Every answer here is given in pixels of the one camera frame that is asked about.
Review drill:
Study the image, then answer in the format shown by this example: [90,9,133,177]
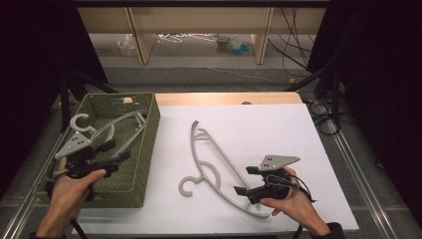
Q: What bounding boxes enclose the left hand-held gripper cable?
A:
[45,177,90,239]

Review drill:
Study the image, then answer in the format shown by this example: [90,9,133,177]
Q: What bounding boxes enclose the thin light floor cable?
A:
[205,67,291,86]

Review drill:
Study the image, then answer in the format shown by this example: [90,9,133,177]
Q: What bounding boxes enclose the pile of colourful toys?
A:
[216,34,256,57]

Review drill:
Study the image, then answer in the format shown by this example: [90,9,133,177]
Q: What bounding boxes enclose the grey plastic clothes hanger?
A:
[178,119,271,220]
[69,111,147,161]

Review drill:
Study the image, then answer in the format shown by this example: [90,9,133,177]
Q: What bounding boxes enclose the aluminium rail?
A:
[326,119,403,239]
[0,132,66,239]

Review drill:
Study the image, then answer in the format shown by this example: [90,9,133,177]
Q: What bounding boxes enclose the white hangers on floor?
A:
[156,32,219,45]

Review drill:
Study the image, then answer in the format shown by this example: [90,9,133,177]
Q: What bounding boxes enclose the clear plastic bag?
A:
[116,33,138,57]

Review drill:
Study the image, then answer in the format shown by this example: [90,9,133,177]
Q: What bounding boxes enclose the right hand-held gripper cable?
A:
[292,174,317,239]

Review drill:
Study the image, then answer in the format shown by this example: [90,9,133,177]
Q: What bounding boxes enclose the hand-held gripper cable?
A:
[45,177,90,239]
[292,174,317,239]

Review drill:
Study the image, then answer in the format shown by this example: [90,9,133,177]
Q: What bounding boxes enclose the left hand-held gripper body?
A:
[54,131,120,179]

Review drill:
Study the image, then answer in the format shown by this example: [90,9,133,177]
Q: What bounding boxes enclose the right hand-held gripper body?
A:
[248,154,302,205]

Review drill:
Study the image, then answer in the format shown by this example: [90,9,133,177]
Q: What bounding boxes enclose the person's left hand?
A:
[49,158,107,223]

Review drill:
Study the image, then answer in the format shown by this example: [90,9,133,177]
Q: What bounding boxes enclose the hanging black cables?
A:
[267,6,317,72]

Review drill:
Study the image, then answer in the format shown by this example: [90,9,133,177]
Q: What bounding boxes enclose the light wooden shelf unit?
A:
[77,6,327,66]

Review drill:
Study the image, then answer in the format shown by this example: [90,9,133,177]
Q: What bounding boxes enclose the green woven basket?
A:
[33,92,161,209]

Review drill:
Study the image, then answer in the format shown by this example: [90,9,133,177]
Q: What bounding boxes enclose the black metal stand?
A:
[284,64,343,127]
[59,69,119,133]

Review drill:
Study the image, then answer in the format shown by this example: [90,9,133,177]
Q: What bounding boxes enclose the person's right hand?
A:
[260,166,324,233]

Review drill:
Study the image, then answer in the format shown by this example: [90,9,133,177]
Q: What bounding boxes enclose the coiled black floor cable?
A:
[306,99,343,136]

